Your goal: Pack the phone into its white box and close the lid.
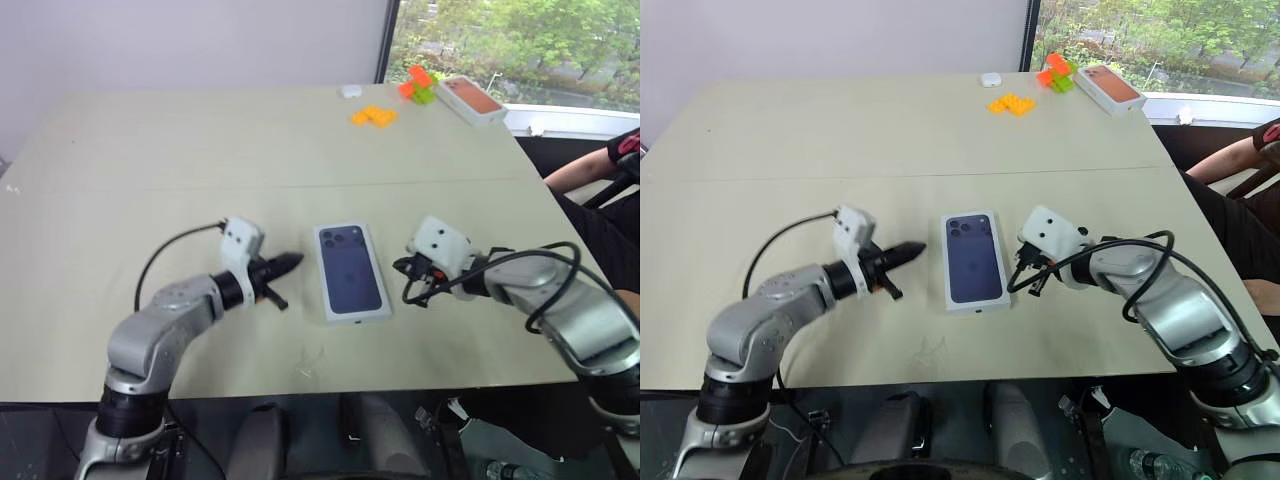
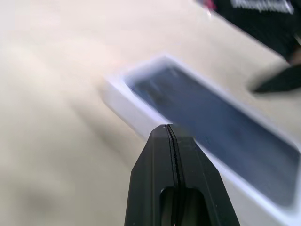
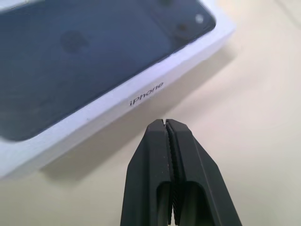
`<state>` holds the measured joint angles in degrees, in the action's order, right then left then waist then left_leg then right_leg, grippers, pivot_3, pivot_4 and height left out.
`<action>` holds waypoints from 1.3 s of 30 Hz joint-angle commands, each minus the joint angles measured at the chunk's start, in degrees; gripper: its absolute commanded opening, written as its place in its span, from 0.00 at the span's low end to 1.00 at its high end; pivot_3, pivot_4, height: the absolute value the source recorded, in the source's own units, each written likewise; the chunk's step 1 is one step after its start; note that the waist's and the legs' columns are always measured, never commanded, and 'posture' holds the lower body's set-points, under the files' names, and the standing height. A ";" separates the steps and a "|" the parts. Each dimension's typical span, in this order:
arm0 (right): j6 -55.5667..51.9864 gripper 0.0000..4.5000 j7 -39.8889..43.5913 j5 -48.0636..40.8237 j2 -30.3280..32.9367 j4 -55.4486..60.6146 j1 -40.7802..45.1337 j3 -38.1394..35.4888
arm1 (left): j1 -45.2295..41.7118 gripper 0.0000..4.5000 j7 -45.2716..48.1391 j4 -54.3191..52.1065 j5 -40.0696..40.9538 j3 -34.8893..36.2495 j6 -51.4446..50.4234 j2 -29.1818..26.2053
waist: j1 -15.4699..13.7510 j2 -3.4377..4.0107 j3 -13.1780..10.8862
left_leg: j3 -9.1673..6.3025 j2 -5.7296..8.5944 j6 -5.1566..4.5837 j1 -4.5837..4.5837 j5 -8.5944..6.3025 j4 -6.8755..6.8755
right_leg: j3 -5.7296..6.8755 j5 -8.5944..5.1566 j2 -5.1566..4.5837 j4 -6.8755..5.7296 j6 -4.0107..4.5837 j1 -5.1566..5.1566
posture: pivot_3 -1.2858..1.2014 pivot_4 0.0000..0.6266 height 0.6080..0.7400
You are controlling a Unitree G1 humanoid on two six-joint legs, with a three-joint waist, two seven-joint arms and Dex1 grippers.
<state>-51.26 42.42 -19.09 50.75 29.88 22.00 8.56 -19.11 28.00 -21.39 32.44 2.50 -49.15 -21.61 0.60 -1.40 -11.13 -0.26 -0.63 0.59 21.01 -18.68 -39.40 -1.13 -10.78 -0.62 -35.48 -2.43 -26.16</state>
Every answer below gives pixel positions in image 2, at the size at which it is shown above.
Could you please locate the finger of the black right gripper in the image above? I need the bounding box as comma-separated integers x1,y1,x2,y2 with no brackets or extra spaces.
246,64,301,94

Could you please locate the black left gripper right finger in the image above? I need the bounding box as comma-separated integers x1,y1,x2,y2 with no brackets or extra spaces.
167,123,241,226

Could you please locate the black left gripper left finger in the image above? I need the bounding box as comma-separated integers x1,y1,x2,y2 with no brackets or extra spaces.
124,124,177,226

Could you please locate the white phone box base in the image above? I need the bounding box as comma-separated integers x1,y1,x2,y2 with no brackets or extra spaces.
103,54,301,226

